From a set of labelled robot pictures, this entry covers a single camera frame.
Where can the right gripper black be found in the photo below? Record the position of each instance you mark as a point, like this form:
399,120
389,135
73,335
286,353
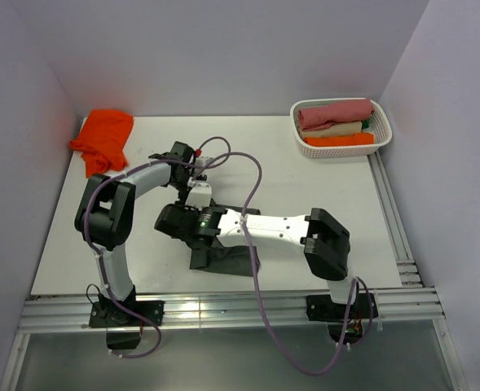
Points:
187,208

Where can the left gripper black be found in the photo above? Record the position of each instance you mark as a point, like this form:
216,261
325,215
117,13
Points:
182,196

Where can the dark grey t shirt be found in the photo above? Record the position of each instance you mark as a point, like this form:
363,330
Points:
233,258

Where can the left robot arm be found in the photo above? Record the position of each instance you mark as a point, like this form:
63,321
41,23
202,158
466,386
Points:
105,219

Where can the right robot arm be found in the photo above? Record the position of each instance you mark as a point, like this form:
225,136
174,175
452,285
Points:
316,238

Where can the orange t shirt on table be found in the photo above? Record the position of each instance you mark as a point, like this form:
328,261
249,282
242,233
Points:
102,139

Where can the rolled pink t shirt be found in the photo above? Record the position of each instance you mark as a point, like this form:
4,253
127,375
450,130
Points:
335,113

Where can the rolled beige t shirt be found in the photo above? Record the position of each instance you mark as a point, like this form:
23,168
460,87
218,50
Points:
342,129

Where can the rolled orange t shirt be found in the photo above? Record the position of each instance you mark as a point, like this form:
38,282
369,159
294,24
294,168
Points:
341,141

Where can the white plastic basket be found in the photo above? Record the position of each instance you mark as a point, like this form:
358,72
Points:
379,127

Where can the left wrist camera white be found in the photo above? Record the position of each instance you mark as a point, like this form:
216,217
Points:
200,159

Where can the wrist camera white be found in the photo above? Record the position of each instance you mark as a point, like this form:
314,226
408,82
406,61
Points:
199,194
200,159

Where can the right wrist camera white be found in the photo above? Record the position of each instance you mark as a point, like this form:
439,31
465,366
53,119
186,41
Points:
199,194

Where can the aluminium rail frame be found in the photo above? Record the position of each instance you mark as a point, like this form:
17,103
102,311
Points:
412,302

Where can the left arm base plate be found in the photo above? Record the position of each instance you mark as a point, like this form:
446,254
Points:
123,330

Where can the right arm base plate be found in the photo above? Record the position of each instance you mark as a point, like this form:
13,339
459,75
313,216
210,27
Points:
320,308

